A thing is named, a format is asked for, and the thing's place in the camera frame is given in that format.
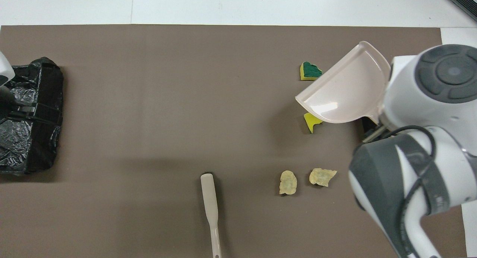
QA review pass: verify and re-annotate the dark ribbed device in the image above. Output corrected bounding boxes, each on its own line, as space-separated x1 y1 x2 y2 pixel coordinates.
443 0 477 22

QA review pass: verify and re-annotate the black bag lined bin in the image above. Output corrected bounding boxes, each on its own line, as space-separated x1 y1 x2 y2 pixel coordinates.
360 118 377 141
0 57 64 175

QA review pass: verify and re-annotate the yellow sponge piece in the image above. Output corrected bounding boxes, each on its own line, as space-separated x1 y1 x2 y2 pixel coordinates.
304 113 323 134

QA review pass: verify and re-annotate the large brown table mat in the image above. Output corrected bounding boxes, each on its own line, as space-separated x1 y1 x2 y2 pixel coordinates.
0 24 467 258

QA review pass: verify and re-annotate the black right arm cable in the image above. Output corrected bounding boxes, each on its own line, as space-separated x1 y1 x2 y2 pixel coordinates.
363 125 437 258

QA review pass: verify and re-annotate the pale oval chip piece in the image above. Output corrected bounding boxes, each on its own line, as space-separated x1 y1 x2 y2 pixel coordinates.
279 170 297 195

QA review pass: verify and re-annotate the green topped yellow sponge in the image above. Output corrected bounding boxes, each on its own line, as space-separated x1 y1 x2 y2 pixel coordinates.
300 62 323 81

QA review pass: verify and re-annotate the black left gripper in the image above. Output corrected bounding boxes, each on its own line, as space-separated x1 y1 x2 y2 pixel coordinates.
0 103 38 120

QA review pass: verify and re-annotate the beige plastic dustpan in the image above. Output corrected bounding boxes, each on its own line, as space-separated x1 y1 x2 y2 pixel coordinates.
295 41 391 125

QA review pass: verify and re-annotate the pale pointed chip piece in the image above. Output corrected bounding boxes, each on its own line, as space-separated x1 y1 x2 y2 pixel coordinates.
309 168 337 188

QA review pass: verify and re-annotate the beige hand brush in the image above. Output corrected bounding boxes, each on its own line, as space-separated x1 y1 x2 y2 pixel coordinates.
200 173 222 258

